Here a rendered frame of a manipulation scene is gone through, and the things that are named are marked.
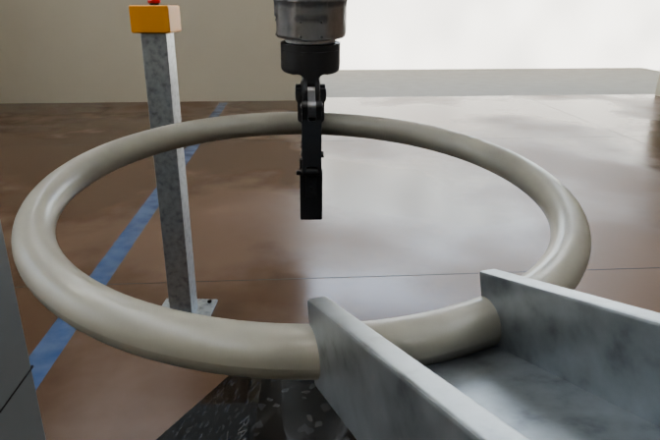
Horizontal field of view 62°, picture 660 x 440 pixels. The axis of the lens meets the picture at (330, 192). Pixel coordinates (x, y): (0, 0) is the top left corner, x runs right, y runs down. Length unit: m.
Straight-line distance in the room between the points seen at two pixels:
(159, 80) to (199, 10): 4.89
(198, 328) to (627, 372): 0.21
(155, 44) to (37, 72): 5.49
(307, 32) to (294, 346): 0.44
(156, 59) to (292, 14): 1.18
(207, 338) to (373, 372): 0.12
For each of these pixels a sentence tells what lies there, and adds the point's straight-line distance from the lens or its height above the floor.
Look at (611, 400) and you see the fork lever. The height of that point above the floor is 0.91.
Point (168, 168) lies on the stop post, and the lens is 1.88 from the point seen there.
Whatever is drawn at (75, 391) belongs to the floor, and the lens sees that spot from 1.88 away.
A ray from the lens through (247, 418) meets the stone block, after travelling 0.40.
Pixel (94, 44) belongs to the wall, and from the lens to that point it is 7.00.
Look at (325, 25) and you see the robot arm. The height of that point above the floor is 1.06.
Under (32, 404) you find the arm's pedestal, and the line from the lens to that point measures 1.31.
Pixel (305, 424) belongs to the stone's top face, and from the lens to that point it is 0.38.
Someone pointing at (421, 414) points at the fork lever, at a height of 0.96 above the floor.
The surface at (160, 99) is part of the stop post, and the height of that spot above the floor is 0.80.
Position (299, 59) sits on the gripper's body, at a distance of 0.68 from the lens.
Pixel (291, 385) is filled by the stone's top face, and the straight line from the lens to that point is 0.41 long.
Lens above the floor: 1.08
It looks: 19 degrees down
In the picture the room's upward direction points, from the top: straight up
